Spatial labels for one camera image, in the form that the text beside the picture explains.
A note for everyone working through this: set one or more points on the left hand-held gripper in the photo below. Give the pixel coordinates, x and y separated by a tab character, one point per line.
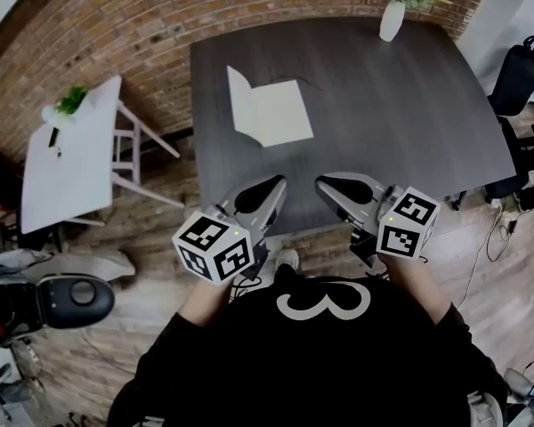
213	247

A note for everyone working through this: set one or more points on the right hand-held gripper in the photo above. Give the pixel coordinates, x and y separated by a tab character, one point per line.
400	238

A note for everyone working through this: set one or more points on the blue notebook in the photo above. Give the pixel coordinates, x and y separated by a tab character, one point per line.
271	114

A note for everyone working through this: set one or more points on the person's right forearm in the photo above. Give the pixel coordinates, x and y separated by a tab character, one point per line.
416	287

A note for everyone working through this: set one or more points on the person's left forearm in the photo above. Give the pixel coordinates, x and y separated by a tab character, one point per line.
204	305

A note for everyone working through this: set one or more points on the person's white shoe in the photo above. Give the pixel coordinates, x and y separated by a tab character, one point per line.
288	260

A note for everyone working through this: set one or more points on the dark table with white legs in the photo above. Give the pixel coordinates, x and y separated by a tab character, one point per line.
382	118

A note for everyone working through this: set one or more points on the thin black bookmark ribbon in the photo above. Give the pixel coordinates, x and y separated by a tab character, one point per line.
302	80

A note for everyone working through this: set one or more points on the white power strip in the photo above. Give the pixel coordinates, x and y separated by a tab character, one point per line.
496	203

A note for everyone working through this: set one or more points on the person's black printed shirt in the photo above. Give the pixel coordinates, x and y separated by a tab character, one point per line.
311	363

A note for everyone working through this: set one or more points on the white side table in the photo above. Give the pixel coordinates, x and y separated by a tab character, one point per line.
67	180

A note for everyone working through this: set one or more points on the black office chair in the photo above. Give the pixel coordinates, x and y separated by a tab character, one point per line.
518	82

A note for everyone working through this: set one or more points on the black oval device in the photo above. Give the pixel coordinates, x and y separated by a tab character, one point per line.
75	300

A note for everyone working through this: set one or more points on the green potted plant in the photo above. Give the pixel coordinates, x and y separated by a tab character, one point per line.
69	102

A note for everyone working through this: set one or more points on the black phone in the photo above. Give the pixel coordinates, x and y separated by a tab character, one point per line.
53	137

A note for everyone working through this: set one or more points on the person's light trousers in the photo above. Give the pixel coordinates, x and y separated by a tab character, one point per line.
485	409

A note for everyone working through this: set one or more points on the black bag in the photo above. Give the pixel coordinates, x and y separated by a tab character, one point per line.
0	171

